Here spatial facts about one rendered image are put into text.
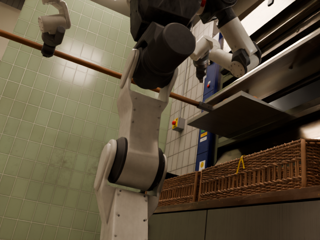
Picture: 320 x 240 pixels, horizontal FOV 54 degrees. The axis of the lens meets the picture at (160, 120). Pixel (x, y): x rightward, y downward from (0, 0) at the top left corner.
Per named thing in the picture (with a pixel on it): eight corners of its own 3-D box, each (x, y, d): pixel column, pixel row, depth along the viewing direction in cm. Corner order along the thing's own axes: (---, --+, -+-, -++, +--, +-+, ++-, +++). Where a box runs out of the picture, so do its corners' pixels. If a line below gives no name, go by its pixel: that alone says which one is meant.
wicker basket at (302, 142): (285, 225, 146) (285, 167, 156) (423, 225, 97) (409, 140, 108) (195, 205, 130) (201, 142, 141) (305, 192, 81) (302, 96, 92)
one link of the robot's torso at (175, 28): (196, 62, 94) (202, 16, 101) (157, 46, 89) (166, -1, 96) (157, 96, 118) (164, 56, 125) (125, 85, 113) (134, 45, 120)
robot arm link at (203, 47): (213, 55, 159) (213, 41, 149) (199, 69, 157) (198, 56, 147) (196, 44, 163) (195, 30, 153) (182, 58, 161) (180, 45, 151)
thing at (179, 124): (178, 132, 288) (180, 122, 292) (184, 129, 279) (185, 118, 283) (171, 129, 286) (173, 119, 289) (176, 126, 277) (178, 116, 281)
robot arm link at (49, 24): (35, 25, 136) (37, 10, 127) (59, 23, 142) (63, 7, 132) (44, 49, 135) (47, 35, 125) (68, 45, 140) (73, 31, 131)
